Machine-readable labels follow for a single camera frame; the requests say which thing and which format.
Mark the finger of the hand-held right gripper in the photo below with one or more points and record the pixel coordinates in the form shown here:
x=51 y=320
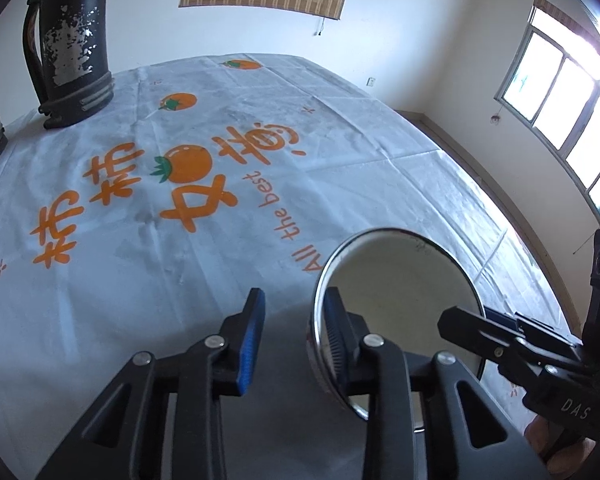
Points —
x=545 y=337
x=480 y=335

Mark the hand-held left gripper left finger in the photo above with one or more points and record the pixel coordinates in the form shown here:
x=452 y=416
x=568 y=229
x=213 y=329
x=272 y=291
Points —
x=250 y=340

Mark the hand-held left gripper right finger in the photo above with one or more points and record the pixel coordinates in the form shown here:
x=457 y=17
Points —
x=335 y=330

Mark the white enamel bowl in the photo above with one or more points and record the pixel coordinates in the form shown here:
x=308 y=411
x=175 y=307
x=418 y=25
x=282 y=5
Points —
x=400 y=280

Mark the person's right hand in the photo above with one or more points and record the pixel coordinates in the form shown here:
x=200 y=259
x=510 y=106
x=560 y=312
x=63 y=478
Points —
x=555 y=440

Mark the white tablecloth with orange print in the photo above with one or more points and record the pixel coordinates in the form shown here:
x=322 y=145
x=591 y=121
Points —
x=180 y=260

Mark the glass window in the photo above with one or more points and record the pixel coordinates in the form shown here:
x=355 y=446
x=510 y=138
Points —
x=560 y=105

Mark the black worn thermos flask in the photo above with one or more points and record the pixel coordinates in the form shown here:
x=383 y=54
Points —
x=75 y=50

